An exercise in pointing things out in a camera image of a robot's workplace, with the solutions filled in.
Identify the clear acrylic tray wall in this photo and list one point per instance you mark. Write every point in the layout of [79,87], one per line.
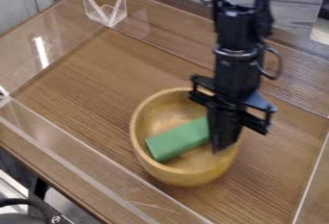
[85,62]

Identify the brown wooden bowl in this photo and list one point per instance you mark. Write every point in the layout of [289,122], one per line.
[164,111]

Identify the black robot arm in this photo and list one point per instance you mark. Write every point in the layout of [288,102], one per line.
[242,24]

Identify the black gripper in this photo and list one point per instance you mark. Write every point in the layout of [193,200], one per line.
[229,95]

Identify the green rectangular block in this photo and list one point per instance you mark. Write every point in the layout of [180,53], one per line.
[176,141]

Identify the black table leg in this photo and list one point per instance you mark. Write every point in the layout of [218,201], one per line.
[39,188]

